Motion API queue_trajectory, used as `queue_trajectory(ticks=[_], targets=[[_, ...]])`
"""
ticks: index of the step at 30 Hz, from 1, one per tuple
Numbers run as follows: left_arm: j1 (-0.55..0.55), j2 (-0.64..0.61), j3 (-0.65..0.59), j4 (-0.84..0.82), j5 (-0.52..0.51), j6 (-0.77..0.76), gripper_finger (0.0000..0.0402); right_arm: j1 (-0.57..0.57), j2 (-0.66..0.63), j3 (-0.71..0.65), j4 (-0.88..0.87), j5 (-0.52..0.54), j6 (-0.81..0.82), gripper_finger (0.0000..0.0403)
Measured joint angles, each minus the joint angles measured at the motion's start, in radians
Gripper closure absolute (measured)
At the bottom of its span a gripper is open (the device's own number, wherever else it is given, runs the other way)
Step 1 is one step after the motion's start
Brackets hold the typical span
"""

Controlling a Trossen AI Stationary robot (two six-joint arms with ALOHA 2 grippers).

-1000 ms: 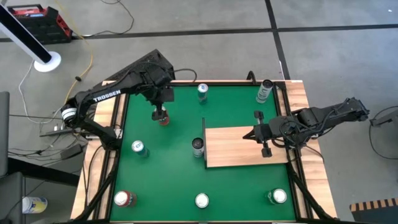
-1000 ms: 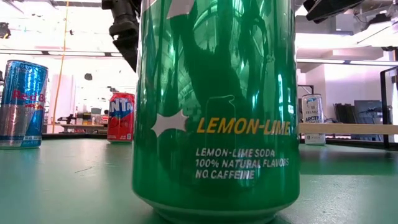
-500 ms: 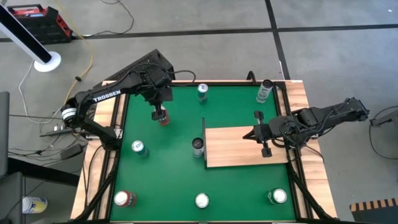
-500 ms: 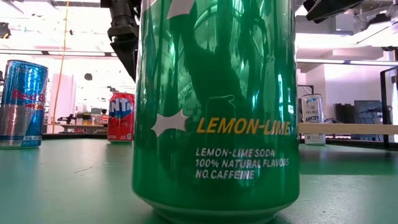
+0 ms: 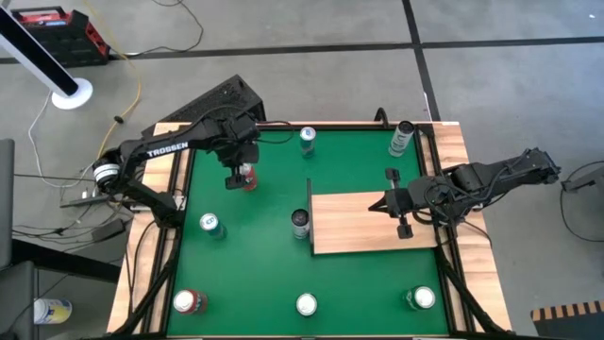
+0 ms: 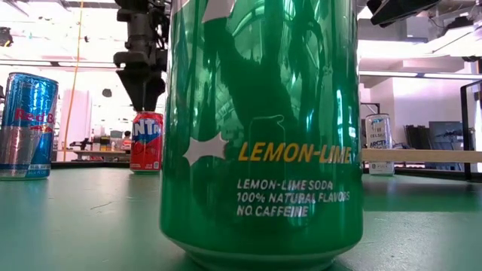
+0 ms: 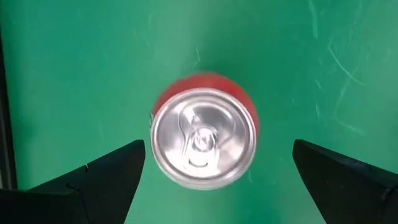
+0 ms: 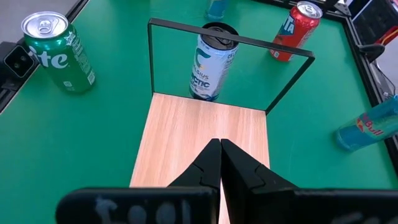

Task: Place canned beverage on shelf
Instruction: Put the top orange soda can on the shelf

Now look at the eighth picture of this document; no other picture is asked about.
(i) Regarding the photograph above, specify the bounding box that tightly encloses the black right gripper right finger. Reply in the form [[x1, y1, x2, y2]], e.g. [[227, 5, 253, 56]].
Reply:
[[220, 138, 398, 224]]

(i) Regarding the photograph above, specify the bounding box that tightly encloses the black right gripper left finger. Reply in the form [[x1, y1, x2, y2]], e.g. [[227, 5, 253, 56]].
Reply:
[[55, 138, 223, 224]]

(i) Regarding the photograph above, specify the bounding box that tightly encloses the blue silver Red Bull can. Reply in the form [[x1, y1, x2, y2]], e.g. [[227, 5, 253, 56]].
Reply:
[[204, 0, 230, 22], [335, 95, 398, 152]]

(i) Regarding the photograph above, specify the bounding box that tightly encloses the white Celsius can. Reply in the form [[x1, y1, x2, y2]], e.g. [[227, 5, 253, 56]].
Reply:
[[188, 21, 240, 102]]

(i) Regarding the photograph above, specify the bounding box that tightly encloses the red Fanta can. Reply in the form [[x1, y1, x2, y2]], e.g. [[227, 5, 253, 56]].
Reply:
[[269, 1, 323, 62]]

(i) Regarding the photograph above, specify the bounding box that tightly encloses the green Sprite can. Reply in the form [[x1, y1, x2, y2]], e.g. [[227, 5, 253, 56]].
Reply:
[[21, 11, 96, 94]]

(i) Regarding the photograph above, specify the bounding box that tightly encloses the black computer case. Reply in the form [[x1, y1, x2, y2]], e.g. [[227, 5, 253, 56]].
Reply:
[[351, 0, 398, 43]]

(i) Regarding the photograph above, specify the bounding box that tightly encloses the wooden shelf with black frame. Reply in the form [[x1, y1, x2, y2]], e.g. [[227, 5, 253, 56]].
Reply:
[[129, 17, 316, 224]]

